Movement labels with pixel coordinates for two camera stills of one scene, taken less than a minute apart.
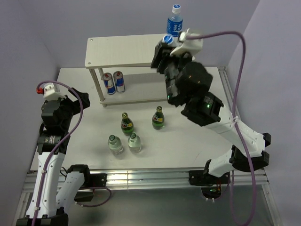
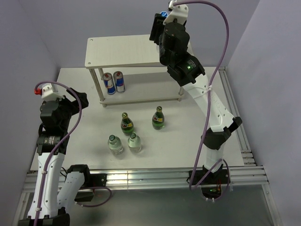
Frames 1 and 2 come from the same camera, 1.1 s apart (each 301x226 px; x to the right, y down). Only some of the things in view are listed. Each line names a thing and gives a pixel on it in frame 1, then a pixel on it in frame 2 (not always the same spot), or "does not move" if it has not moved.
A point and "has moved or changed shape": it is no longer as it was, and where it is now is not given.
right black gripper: x=162 y=52 -> x=157 y=27
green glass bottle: x=158 y=120 does not move
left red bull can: x=109 y=83 does not move
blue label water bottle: x=168 y=39 has moved or changed shape
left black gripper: x=76 y=105 does not move
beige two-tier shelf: x=121 y=66 does not move
